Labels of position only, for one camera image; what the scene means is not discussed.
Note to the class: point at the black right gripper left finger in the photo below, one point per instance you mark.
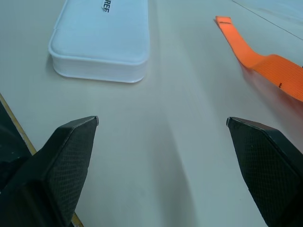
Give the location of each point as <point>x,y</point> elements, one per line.
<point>59,170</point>

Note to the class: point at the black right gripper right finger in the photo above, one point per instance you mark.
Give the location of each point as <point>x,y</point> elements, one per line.
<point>267,170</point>

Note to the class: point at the white rectangular case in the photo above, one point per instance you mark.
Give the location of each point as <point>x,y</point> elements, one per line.
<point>99,40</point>

